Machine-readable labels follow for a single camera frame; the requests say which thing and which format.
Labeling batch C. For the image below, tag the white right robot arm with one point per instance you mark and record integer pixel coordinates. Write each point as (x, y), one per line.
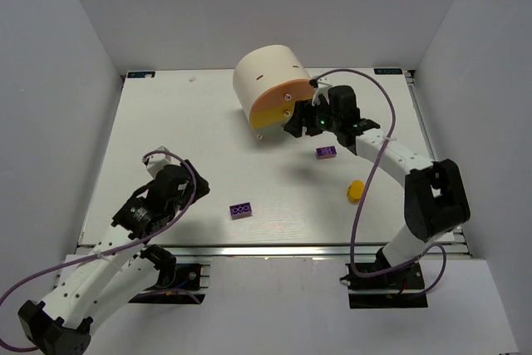
(435, 199)

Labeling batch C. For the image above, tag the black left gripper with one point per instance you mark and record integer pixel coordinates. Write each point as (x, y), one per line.
(193, 180)

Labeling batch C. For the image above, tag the orange drawer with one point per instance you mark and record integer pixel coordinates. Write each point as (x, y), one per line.
(283, 96)

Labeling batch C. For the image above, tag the aluminium table edge rail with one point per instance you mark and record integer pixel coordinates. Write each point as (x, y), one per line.
(321, 250)

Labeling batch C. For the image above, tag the yellow drawer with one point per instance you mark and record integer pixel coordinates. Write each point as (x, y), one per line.
(271, 116)

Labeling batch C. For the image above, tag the white round drawer cabinet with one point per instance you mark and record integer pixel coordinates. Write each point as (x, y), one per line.
(260, 70)

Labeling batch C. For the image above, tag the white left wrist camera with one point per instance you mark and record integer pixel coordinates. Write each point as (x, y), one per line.
(156, 162)

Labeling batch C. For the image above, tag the yellow rounded lego brick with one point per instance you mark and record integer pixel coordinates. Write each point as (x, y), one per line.
(355, 191)

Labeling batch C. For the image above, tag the blue label sticker right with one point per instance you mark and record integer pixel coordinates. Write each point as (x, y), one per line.
(387, 71)

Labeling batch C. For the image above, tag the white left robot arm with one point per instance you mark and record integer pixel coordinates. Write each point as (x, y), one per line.
(120, 267)

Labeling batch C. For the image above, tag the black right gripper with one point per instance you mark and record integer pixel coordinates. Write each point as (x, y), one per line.
(307, 114)

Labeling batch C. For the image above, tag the blue label sticker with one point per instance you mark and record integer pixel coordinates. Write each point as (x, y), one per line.
(387, 71)
(140, 74)

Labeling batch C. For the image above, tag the purple lego brick studs up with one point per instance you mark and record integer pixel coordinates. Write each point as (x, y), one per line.
(326, 152)

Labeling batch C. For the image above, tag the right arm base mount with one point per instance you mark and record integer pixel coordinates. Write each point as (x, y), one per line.
(394, 290)

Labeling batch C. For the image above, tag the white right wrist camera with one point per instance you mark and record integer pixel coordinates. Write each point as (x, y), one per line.
(320, 86)

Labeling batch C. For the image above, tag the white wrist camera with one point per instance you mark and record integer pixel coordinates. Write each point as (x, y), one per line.
(156, 162)
(320, 86)

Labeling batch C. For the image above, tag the purple lego brick underside up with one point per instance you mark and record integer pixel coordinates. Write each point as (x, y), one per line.
(239, 211)

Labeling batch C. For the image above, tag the blue label sticker left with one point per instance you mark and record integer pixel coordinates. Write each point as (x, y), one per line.
(140, 74)

